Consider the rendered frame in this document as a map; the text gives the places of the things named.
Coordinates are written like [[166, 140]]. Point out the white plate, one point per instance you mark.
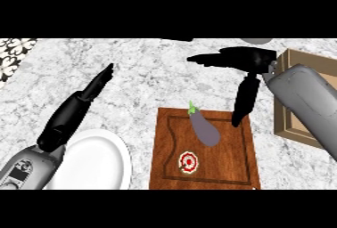
[[94, 161]]

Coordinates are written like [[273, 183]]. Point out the open cardboard box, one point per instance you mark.
[[292, 118]]

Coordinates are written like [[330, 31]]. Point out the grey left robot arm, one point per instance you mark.
[[24, 170]]

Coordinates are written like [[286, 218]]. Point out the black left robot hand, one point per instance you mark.
[[70, 114]]

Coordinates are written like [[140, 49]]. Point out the brown wooden cutting board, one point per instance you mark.
[[206, 157]]

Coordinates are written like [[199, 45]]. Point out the grey round object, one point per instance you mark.
[[256, 40]]

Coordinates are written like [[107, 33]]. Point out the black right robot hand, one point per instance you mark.
[[247, 62]]

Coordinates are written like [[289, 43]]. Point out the purple eggplant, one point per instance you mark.
[[205, 129]]

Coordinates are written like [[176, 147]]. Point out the black object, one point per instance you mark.
[[178, 39]]

